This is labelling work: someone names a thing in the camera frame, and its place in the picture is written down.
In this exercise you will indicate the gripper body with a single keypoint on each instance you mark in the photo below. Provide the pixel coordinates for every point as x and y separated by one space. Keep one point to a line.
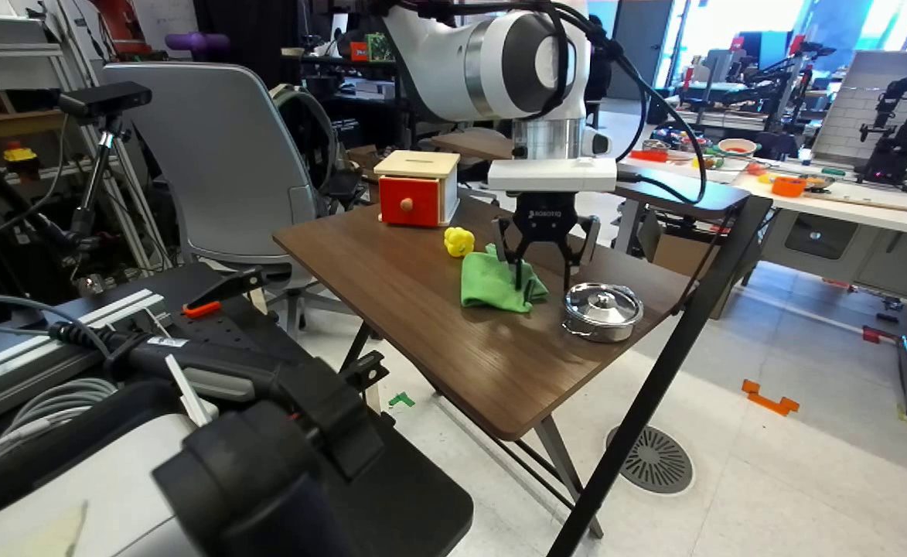
546 215

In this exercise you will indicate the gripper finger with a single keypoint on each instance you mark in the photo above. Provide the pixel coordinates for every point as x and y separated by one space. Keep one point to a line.
516 267
588 240

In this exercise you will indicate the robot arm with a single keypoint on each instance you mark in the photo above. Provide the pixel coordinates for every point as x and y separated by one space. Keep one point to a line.
453 70

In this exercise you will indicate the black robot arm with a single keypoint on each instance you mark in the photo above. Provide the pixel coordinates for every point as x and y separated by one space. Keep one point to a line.
894 147

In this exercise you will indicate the green towel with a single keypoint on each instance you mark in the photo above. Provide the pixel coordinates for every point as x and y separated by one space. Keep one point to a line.
492 286

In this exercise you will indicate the yellow knobbly toy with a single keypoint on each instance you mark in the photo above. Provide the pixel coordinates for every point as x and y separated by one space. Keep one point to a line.
458 241

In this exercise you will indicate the steel pot lid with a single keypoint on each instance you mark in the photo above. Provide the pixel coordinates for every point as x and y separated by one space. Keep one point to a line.
602 303

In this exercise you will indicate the steel pot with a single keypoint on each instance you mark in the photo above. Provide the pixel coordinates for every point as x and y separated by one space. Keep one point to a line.
600 329

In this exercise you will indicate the cardboard box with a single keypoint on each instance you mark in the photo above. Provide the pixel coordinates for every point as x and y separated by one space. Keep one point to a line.
681 255

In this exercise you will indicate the dark folding table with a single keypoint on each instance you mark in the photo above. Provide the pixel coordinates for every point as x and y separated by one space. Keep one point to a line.
685 193

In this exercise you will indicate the red drawer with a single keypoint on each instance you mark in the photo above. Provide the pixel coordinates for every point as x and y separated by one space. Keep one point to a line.
422 203

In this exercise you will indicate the wooden box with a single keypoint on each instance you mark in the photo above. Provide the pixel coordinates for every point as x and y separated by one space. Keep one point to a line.
422 166

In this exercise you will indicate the white bowl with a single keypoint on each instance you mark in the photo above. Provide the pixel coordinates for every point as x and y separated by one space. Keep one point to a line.
737 147

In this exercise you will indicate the green floor tape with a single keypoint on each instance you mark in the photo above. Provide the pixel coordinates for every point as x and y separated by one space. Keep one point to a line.
400 400

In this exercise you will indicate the orange bowl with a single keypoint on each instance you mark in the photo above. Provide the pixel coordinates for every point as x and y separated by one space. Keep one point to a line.
789 186

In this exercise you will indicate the round floor drain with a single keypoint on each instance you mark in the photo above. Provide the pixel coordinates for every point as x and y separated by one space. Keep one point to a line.
654 460

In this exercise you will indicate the orange floor tape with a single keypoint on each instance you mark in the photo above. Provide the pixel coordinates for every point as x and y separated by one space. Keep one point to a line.
766 401

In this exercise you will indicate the white workbench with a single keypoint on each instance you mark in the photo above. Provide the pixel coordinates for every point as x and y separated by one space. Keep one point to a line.
847 199

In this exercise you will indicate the white tiled board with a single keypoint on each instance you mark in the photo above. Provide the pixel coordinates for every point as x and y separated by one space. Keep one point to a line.
843 116

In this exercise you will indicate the black clamp with orange grip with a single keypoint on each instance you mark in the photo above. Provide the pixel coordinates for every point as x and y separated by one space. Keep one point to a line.
229 285

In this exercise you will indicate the grey office chair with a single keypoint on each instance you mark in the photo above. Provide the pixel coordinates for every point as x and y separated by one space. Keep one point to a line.
221 162

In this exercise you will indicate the metal shelf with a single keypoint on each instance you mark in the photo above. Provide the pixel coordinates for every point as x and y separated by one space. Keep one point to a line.
5 62

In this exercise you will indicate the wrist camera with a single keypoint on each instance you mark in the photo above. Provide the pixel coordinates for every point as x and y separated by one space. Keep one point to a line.
554 175

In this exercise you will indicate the camera on tripod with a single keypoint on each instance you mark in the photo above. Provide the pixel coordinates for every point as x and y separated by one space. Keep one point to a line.
105 99

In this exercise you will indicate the aluminium rail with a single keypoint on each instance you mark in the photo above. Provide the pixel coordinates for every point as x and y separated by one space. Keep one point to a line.
51 340

